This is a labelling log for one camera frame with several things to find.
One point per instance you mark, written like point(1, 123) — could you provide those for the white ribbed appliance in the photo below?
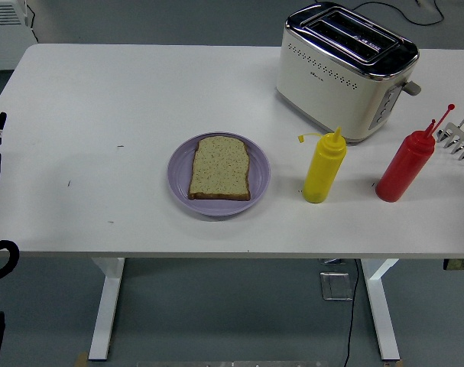
point(6, 38)

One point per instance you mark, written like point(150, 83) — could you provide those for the metal floor socket plate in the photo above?
point(335, 286)

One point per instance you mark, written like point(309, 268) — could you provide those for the brown cardboard piece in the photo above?
point(82, 360)

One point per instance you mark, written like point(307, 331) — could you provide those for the yellow squeeze bottle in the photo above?
point(325, 168)

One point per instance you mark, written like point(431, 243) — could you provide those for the table control panel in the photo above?
point(461, 264)

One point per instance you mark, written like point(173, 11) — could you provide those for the slice of bread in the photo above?
point(220, 168)

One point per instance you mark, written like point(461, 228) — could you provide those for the cream and chrome toaster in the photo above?
point(331, 88)

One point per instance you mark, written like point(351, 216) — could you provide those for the silver toast rack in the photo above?
point(463, 143)

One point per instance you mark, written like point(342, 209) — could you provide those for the white table leg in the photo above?
point(107, 306)
point(380, 306)

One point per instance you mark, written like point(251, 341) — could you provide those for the red squeeze bottle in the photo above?
point(405, 168)

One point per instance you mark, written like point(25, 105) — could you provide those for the purple plate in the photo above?
point(260, 172)

